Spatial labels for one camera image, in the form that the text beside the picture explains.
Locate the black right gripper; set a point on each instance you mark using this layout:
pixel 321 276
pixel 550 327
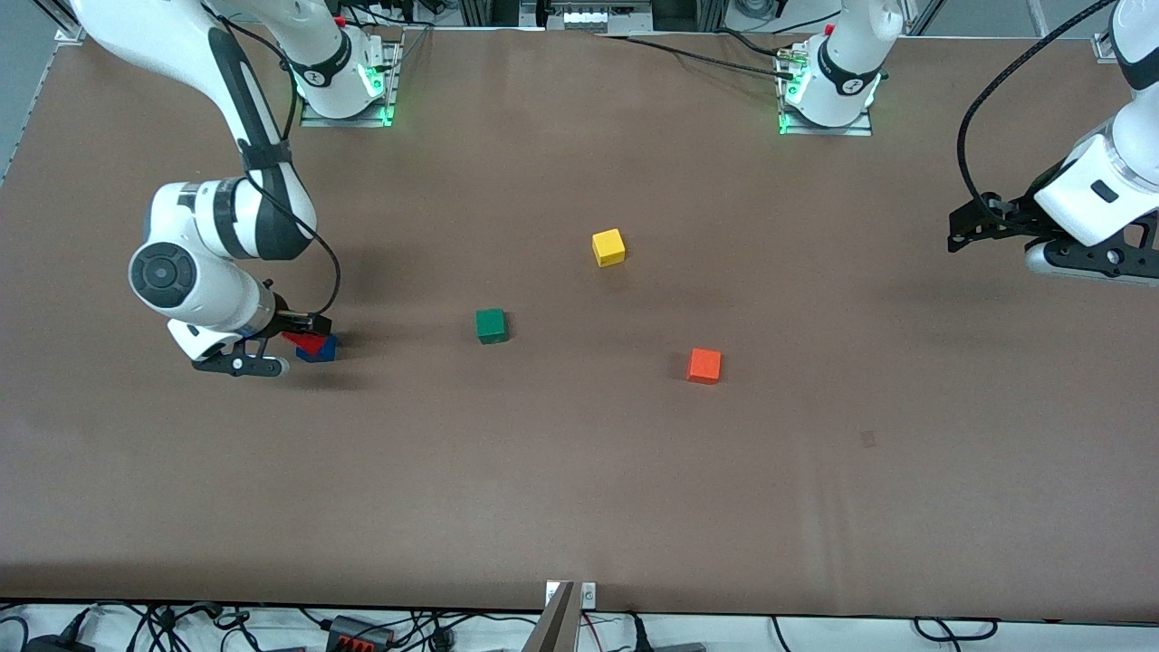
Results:
pixel 290 320

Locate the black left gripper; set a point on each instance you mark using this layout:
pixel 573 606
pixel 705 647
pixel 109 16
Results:
pixel 1020 214

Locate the red cube block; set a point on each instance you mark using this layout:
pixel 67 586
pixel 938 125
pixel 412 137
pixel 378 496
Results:
pixel 306 342

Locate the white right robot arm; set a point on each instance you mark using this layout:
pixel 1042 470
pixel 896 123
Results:
pixel 195 272

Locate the blue cube block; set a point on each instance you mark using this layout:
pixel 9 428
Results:
pixel 324 353

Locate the green cube block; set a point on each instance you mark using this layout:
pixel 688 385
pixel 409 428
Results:
pixel 491 326

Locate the yellow cube block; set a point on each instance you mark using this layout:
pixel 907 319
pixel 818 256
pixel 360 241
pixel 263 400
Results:
pixel 608 247

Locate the orange cube block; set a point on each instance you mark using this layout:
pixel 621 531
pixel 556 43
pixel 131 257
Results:
pixel 704 366

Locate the black connector with orange levers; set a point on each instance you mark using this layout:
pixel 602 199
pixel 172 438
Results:
pixel 358 632

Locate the metal box with white connectors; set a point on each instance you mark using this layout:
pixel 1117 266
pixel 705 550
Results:
pixel 589 16

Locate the black power adapter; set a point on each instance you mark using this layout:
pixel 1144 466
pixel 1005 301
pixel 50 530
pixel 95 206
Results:
pixel 54 645

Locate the black power plug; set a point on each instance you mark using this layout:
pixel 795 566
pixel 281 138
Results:
pixel 638 634

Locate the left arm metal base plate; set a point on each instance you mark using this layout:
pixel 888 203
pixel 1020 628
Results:
pixel 828 130

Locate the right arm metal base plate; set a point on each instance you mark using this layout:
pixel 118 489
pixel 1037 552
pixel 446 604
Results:
pixel 349 120

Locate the aluminium frame profile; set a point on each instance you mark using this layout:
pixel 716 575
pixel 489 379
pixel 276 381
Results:
pixel 68 32
pixel 1105 47

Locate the grey camera stand strut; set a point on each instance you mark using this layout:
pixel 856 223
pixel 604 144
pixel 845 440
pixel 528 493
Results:
pixel 554 625

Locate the small white metal bracket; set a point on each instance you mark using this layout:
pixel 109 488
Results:
pixel 589 595

